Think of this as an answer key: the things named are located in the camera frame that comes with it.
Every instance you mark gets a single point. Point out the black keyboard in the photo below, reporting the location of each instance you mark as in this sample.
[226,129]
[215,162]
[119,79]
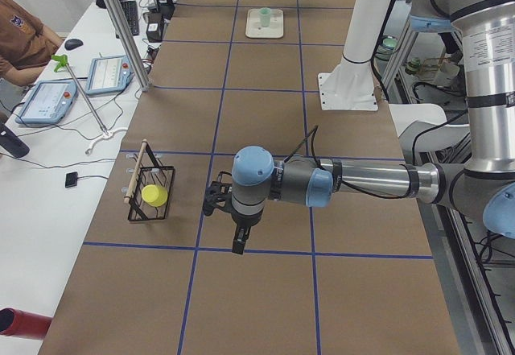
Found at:
[130,10]

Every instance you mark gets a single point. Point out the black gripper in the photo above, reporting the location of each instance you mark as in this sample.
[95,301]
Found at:
[245,220]

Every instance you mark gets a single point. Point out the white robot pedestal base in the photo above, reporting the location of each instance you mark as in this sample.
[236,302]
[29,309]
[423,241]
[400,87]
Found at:
[350,85]

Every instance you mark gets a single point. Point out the cream rabbit tray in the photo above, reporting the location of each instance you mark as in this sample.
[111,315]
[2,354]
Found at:
[255,30]

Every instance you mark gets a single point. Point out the white plastic chair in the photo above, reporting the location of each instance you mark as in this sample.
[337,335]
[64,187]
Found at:
[412,119]

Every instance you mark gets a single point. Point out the black computer mouse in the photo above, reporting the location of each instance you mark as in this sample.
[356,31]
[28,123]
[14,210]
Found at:
[71,44]

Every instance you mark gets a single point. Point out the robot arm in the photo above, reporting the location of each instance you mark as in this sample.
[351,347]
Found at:
[482,188]

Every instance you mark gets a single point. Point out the near blue teach pendant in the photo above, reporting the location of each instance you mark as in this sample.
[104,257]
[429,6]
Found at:
[48,103]

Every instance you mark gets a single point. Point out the far blue teach pendant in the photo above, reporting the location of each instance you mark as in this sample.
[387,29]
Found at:
[110,74]

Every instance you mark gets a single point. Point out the black wire cup rack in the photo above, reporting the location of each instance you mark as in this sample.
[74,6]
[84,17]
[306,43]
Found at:
[148,169]

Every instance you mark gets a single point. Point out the yellow cup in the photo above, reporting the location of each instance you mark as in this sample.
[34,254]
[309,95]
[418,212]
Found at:
[154,195]

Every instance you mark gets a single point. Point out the person in brown shirt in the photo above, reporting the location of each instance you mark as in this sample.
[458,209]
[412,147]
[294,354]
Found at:
[27,44]

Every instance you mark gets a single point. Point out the pale green cup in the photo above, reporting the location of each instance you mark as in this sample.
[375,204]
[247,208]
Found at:
[264,14]

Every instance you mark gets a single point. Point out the aluminium frame post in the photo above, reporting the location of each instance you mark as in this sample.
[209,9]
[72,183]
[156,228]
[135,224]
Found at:
[122,28]

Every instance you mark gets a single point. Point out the black handheld object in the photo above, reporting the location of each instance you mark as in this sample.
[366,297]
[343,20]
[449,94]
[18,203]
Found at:
[12,143]

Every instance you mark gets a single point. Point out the metal rod green clamp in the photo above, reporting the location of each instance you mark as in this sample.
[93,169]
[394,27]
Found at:
[106,134]

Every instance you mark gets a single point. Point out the black power adapter box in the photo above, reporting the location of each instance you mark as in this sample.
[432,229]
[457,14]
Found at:
[154,27]

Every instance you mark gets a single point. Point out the small black square device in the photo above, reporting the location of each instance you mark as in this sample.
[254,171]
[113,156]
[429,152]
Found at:
[71,179]

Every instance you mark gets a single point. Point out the blue teach pendant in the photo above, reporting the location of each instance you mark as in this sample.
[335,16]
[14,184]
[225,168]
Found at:
[110,74]
[48,103]

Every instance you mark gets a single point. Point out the red cylinder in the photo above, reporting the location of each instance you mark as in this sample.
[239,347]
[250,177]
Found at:
[23,324]

